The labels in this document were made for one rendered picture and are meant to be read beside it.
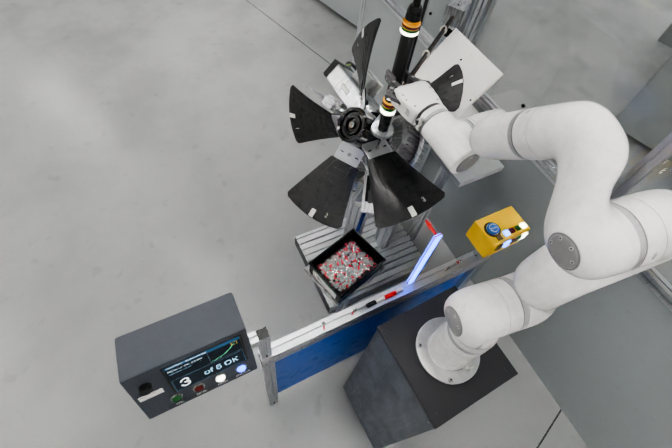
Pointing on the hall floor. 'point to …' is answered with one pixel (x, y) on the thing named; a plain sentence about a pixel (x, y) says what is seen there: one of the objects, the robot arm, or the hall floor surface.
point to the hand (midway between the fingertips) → (397, 76)
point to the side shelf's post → (428, 209)
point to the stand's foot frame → (398, 255)
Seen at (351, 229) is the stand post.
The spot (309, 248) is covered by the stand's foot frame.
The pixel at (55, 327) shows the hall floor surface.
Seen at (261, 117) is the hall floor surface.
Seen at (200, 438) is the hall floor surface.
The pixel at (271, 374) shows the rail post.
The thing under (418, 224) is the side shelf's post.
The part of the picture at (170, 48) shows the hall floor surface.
